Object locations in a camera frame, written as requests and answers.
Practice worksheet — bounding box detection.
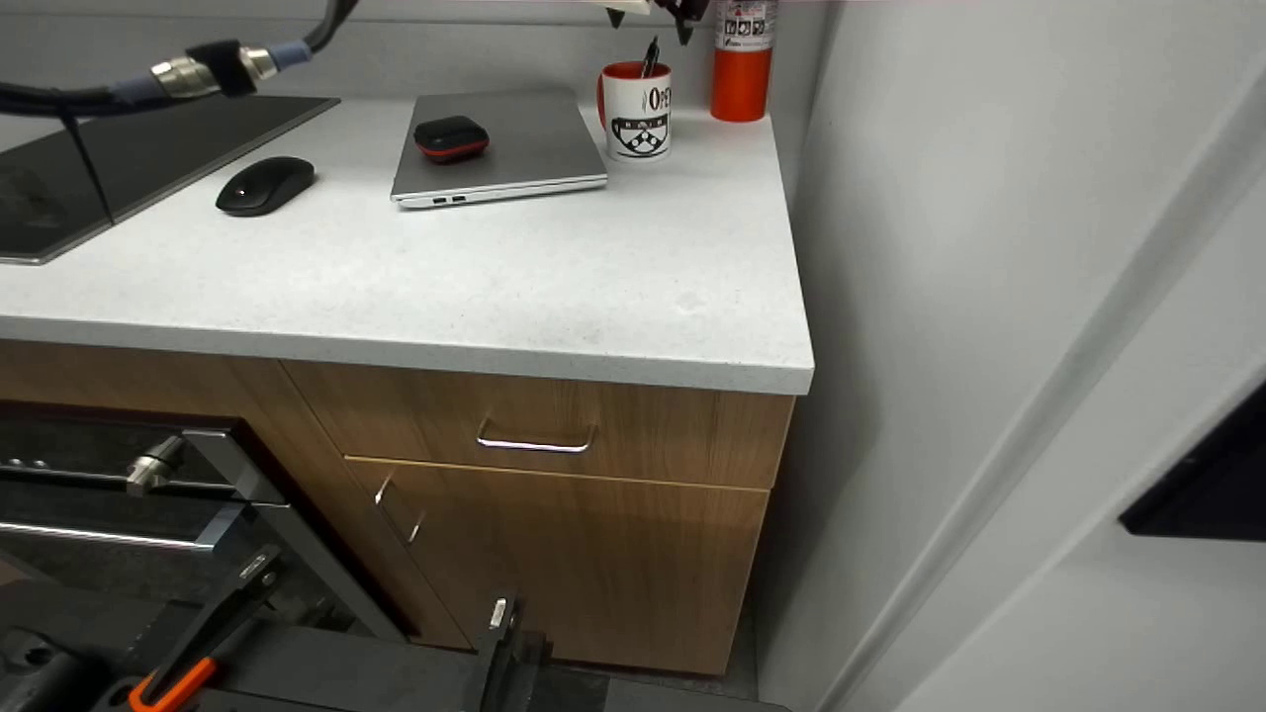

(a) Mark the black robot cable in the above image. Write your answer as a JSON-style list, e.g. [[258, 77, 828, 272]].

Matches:
[[0, 0, 362, 122]]

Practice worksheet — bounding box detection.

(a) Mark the black cooktop panel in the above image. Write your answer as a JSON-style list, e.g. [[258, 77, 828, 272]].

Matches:
[[0, 93, 327, 265]]

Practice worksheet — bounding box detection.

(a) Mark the silver closed laptop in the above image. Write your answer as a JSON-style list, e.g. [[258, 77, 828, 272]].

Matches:
[[390, 87, 603, 209]]

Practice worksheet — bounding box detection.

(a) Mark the white mug with orange interior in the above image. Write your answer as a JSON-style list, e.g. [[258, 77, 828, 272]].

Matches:
[[596, 58, 673, 159]]

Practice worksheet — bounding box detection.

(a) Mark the wooden cabinet door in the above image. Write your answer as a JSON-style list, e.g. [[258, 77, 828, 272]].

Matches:
[[342, 454, 766, 676]]

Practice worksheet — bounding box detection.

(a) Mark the orange and white bottle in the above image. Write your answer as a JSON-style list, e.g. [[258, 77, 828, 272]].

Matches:
[[712, 0, 776, 122]]

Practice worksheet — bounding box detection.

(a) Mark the wooden drawer front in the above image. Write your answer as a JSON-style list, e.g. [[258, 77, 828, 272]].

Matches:
[[287, 363, 793, 489]]

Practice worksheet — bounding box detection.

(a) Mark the black computer mouse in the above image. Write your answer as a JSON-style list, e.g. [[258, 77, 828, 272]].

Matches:
[[212, 159, 315, 216]]

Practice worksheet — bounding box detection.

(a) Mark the black pen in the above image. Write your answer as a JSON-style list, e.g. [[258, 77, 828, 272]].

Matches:
[[640, 38, 660, 75]]

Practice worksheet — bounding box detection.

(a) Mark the silver drawer handle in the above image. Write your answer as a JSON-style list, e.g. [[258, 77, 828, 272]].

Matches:
[[473, 419, 593, 454]]

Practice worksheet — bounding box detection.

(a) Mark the black and red small case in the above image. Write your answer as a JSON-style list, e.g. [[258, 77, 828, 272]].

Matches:
[[410, 116, 489, 162]]

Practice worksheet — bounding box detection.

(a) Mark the orange handled clamp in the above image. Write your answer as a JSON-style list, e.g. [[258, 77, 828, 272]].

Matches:
[[126, 582, 266, 712]]

